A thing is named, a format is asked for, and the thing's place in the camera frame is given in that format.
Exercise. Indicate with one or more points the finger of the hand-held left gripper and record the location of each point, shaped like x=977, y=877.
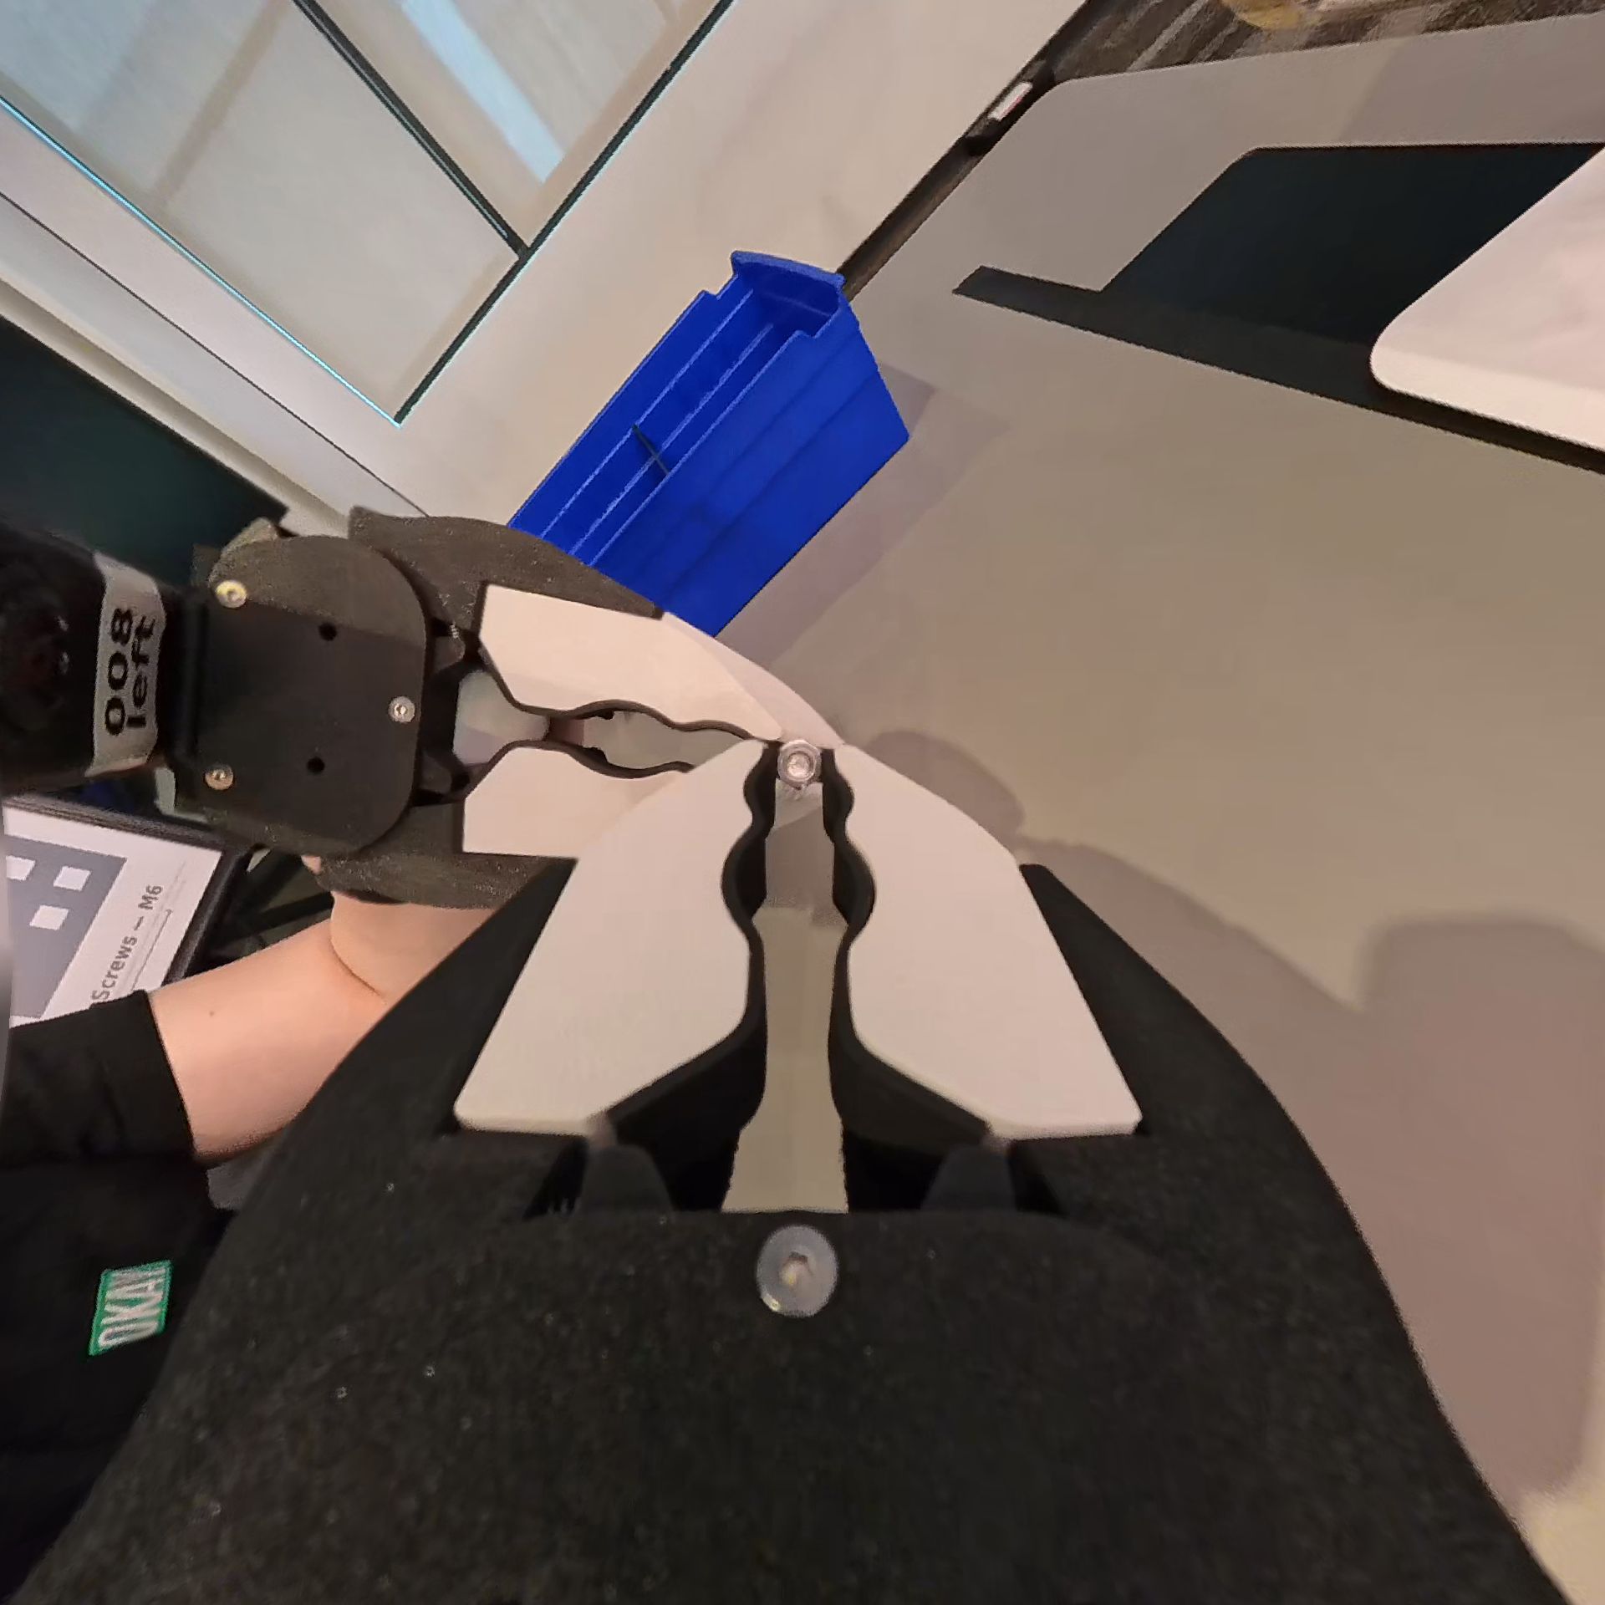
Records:
x=603, y=651
x=540, y=808

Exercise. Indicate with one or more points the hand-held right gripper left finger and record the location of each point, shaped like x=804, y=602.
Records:
x=614, y=978

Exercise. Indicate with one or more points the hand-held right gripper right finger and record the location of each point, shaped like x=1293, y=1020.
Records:
x=991, y=978

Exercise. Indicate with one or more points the steel bolt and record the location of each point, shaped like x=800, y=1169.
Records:
x=800, y=762

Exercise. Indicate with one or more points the blue plastic bin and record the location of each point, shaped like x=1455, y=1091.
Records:
x=740, y=437

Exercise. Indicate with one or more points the person's left forearm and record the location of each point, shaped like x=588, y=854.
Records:
x=276, y=1053

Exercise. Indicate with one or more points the black bin divider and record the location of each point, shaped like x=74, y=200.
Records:
x=653, y=451

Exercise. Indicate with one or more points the framed marker sign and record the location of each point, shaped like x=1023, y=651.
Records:
x=89, y=902

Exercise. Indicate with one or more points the large black monitor screen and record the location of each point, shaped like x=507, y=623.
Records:
x=100, y=437

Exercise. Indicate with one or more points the large paned window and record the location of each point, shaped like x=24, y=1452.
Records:
x=314, y=162

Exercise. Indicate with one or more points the person's black shirt torso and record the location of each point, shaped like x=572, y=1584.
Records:
x=76, y=1253

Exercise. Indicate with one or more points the black floor device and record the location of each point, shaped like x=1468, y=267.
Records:
x=1006, y=114

